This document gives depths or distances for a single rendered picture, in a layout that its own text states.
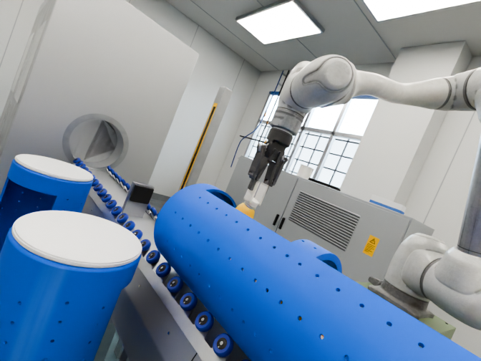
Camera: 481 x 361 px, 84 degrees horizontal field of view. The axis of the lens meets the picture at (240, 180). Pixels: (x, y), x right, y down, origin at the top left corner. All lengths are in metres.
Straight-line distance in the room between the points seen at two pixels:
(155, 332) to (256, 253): 0.37
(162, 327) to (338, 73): 0.74
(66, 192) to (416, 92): 1.27
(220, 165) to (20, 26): 3.90
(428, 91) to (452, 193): 2.53
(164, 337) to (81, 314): 0.21
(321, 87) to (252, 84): 5.67
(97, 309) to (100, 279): 0.08
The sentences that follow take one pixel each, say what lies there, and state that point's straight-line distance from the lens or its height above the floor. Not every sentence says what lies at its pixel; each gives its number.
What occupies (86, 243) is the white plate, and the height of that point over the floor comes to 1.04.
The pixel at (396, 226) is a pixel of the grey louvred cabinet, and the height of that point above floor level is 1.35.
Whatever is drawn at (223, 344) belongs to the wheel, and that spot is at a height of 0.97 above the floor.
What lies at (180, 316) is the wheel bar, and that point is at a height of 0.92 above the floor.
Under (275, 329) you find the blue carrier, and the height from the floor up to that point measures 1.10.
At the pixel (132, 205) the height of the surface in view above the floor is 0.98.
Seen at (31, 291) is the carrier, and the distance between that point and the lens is 0.69.
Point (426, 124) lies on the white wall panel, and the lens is 3.50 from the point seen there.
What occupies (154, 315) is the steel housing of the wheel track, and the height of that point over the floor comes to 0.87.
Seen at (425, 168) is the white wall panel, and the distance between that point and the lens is 3.65.
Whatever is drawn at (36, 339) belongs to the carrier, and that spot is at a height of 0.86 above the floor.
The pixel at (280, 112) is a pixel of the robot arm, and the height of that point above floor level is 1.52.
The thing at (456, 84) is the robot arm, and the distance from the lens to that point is 1.11.
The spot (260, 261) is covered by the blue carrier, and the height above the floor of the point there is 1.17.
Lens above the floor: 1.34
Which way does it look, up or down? 3 degrees down
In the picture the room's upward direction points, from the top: 22 degrees clockwise
